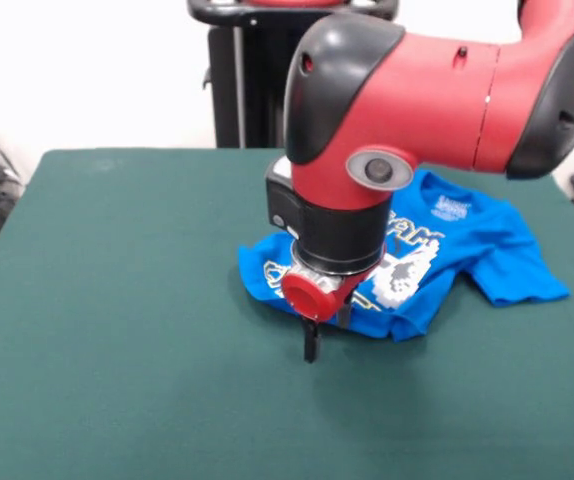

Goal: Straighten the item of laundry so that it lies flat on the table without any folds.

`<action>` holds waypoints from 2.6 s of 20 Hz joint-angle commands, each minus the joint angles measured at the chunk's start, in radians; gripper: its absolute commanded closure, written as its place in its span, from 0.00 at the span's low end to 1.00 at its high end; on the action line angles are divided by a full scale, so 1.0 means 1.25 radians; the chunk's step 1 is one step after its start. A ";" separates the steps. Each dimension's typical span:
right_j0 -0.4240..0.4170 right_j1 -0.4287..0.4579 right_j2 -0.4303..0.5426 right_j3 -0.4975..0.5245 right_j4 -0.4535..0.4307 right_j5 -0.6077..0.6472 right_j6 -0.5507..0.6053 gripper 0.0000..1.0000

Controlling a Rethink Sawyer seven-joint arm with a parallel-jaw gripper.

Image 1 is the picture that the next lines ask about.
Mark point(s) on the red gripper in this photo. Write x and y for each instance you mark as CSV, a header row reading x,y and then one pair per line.
x,y
312,297

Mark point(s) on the blue game-controller print t-shirt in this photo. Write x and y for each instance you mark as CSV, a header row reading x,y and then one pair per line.
x,y
507,260

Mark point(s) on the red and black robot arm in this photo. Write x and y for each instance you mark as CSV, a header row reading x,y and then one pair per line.
x,y
417,125

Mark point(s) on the dark green table cloth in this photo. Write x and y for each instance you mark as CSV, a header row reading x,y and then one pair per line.
x,y
117,350

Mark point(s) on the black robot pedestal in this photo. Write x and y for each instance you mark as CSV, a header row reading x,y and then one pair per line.
x,y
247,75

